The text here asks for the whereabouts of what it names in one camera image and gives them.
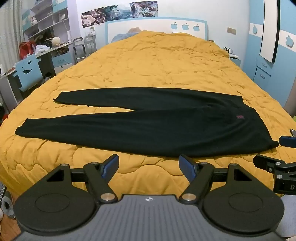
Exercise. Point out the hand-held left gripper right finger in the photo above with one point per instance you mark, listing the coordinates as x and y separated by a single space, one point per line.
186 166

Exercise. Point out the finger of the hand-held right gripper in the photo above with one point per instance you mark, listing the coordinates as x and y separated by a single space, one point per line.
288 141
263 160

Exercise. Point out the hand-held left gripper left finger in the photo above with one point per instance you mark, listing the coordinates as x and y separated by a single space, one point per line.
110 165

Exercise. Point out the black pants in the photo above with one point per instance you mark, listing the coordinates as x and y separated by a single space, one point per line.
161 122

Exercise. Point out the dark phone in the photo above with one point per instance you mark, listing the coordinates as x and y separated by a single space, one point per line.
293 132

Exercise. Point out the blue wardrobe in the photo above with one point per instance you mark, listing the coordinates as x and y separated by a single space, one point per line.
284 69

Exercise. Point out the blue nightstand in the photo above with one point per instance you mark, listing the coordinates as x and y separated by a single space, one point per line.
235 60

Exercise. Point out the yellow quilt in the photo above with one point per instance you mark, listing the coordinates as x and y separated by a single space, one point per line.
148 62

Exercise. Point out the grey trolley cart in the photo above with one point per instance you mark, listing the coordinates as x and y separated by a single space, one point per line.
83 47

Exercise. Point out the blue face chair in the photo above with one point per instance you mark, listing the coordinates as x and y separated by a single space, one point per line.
27 71

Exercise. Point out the blue pillow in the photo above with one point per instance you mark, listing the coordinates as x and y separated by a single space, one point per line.
124 35

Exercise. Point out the white desk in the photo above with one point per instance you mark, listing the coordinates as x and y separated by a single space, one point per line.
13 76

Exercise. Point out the white round ball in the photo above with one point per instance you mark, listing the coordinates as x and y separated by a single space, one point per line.
56 41

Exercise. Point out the white plastic bag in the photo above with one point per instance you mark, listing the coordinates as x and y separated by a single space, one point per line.
42 48

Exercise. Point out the red bag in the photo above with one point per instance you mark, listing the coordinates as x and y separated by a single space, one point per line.
26 49

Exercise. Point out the blue and white headboard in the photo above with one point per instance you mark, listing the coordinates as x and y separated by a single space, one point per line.
161 24

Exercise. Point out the white curtain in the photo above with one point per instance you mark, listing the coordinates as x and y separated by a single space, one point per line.
9 39

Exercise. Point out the wall mirror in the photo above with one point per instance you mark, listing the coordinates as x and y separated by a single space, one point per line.
269 30

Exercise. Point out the wall switch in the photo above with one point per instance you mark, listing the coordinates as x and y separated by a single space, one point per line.
231 30

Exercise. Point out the wide figure wall poster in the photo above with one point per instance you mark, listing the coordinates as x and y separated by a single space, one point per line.
103 16

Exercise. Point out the small blue wall poster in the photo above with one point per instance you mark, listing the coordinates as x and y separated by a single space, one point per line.
143 9

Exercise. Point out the white and blue wall shelf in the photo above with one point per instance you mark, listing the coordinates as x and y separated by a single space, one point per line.
46 18

